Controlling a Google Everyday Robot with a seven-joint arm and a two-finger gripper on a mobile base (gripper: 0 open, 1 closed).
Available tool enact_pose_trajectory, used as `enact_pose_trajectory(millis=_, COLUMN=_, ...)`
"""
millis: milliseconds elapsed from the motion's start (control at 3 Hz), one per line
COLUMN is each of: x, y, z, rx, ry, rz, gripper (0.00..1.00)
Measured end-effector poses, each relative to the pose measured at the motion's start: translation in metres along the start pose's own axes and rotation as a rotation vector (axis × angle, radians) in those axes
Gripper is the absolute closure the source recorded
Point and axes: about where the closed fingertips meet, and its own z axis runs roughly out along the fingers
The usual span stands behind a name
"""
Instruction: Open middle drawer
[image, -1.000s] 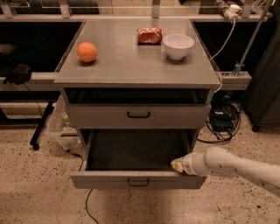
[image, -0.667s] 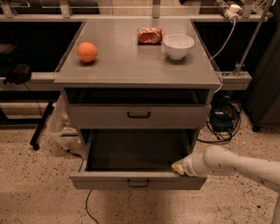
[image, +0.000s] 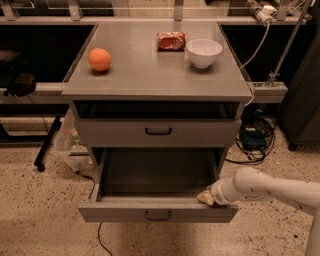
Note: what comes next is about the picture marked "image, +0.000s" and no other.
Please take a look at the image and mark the grey drawer cabinet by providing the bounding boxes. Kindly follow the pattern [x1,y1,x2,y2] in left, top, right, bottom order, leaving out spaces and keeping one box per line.
[61,20,253,188]

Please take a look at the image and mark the white bowl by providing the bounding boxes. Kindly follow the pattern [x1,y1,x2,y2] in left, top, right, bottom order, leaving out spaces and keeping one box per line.
[186,39,223,68]

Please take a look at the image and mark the clear plastic bag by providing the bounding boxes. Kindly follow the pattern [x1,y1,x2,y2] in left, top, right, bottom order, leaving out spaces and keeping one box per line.
[53,110,93,171]

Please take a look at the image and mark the white power cable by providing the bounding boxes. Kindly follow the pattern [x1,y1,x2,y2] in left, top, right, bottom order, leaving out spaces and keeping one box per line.
[239,19,271,108]

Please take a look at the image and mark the orange fruit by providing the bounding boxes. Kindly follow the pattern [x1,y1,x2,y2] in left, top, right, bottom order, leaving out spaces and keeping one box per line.
[88,48,112,72]

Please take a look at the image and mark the grey top drawer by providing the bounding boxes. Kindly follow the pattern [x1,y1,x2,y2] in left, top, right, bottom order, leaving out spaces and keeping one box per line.
[73,100,242,148]

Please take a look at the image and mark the metal diagonal rod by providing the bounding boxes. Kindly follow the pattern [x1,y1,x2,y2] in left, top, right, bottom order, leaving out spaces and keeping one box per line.
[257,0,313,113]

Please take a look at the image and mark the dark cabinet right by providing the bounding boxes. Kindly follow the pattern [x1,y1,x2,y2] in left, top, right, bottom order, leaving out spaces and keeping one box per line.
[279,27,320,151]

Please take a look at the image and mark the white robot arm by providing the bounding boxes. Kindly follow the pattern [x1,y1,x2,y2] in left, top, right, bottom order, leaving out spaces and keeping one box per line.
[196,167,320,256]

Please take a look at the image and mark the black floor cable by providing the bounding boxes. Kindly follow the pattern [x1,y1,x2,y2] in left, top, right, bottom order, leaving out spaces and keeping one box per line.
[75,170,114,256]

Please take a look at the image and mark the tangled black cables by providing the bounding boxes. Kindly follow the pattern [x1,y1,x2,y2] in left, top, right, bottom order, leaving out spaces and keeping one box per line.
[225,111,278,165]

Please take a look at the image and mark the grey drawer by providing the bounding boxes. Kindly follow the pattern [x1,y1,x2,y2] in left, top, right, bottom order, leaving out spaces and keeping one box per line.
[73,100,242,148]
[78,148,237,223]

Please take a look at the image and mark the blue box on floor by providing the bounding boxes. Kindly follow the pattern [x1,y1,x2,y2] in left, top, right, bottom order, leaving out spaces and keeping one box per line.
[240,130,267,150]

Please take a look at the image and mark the crushed red soda can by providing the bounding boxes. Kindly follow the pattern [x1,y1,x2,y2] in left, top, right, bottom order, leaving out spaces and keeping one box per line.
[157,32,186,51]

